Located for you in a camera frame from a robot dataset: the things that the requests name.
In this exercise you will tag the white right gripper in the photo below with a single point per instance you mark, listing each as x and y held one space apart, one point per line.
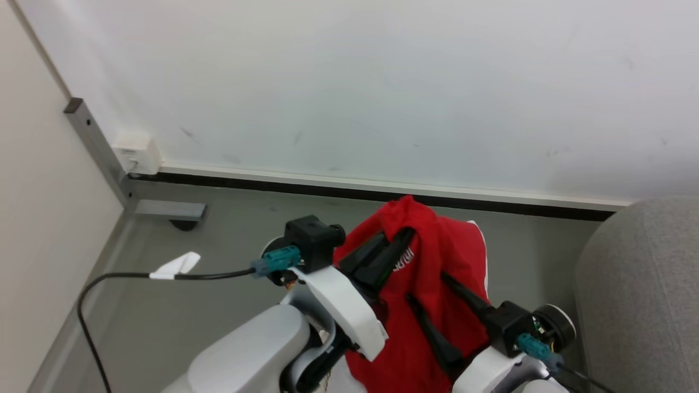
486 374

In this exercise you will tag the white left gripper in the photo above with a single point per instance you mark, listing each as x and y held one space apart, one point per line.
344 305

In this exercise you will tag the red garment with white print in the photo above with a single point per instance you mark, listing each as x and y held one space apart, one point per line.
420 322

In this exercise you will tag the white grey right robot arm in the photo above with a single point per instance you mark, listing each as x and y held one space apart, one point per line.
556 326

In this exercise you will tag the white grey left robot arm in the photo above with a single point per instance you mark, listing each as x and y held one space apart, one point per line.
248 355

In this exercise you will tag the white and black baseboard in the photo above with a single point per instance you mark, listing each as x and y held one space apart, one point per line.
382 192

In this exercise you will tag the grey fabric sofa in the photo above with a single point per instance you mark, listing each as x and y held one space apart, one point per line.
639 295

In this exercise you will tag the black caster wheel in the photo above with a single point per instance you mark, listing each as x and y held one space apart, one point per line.
184 224

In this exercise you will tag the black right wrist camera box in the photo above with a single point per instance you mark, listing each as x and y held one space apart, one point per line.
510 326

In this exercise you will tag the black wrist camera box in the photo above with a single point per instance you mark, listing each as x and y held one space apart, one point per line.
510 326
312 240

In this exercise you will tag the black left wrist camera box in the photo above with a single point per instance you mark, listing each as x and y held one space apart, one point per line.
312 240

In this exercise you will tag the white wall socket box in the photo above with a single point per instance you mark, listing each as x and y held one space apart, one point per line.
137 153

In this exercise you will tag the grey metal frame post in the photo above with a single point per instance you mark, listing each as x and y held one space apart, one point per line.
104 150

